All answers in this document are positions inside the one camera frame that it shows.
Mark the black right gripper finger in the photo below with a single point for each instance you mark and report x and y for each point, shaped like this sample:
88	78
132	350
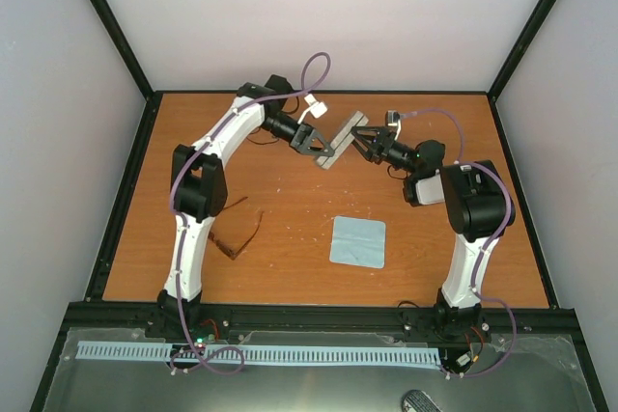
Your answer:
359	131
370	150

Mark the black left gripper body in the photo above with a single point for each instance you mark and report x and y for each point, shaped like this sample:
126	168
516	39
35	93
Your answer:
300	128

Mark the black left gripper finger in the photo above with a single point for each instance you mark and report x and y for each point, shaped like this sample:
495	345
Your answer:
317	142
317	151

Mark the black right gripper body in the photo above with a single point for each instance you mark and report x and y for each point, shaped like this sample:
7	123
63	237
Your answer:
384	145

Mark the grey glasses case teal lining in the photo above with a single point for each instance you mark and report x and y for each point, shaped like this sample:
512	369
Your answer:
342	140

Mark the light blue cleaning cloth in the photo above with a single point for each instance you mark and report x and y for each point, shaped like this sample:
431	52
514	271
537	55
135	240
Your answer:
358	242

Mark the brown sunglasses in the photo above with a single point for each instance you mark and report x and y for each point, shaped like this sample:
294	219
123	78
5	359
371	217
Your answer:
235	228

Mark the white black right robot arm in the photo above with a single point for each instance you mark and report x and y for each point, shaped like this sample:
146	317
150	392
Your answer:
479	209

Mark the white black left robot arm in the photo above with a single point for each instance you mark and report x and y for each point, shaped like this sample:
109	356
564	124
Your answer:
198	185

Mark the black oval foot pedal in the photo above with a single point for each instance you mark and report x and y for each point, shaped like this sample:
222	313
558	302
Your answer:
418	401

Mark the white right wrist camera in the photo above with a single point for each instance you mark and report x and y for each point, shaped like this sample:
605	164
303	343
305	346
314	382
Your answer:
393	121

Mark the black aluminium frame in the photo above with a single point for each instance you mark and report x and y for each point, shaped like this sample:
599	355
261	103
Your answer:
93	313

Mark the metal base plate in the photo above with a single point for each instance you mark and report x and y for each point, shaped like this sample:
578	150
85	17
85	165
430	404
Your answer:
541	374

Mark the light blue slotted cable duct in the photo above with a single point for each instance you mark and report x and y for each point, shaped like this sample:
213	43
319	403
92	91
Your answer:
269	355

